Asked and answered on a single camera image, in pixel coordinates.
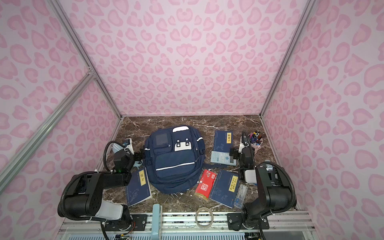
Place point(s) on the red rectangular box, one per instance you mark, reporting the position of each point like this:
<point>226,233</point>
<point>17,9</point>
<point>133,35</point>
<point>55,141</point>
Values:
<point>205,185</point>

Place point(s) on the navy blue student backpack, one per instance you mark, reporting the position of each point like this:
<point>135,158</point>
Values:
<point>174,158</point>

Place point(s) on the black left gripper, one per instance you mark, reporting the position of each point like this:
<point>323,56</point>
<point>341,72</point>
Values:
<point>137,156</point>

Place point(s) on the teal ruler stand post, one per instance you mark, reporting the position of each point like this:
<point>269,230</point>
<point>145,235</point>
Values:
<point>157,214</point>

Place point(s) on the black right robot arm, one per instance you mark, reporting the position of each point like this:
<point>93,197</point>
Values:
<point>276,191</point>

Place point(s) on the light blue pencil pouch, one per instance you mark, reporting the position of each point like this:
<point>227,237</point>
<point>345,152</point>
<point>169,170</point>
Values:
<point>138,164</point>

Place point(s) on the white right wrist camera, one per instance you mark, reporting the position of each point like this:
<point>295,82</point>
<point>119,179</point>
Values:
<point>242,146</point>

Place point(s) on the light blue calculator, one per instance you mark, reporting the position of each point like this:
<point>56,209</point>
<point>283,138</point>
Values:
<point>222,158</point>

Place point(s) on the pink pen holder cup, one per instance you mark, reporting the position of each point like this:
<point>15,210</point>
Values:
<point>256,140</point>

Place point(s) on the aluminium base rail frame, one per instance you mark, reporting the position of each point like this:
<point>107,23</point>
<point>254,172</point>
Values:
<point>294,225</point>

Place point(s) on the clear plastic pen case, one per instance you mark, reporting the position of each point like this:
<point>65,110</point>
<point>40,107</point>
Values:
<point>241,195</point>

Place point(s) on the blue book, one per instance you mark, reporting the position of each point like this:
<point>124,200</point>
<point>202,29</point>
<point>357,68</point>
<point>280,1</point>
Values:
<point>138,189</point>
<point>223,141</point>
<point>225,188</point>

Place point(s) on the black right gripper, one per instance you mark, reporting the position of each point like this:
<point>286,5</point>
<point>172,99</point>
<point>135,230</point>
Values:
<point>243,148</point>

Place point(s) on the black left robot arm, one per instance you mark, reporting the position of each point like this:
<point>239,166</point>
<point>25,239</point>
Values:
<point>82,198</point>

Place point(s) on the clear tape roll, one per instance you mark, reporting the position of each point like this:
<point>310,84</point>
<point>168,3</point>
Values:
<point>204,218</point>

